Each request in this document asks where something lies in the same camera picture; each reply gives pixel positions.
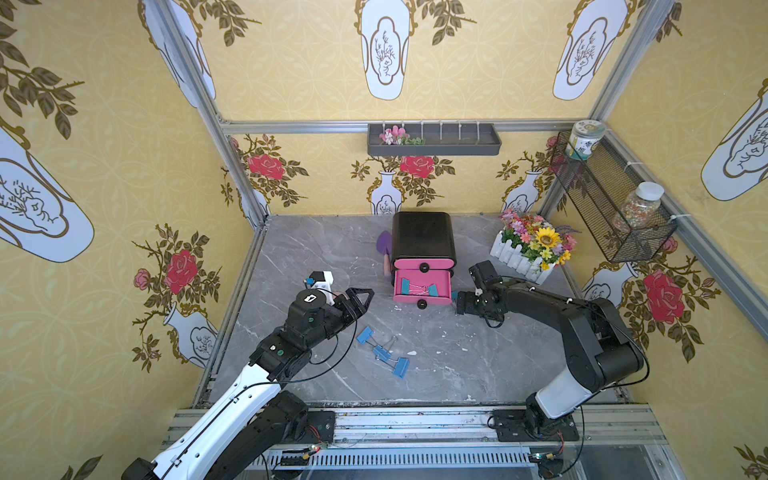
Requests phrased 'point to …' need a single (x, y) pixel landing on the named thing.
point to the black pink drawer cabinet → (424, 256)
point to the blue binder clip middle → (381, 353)
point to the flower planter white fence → (531, 245)
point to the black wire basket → (597, 189)
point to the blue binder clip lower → (402, 366)
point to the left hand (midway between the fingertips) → (358, 295)
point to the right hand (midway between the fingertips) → (476, 305)
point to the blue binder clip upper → (365, 335)
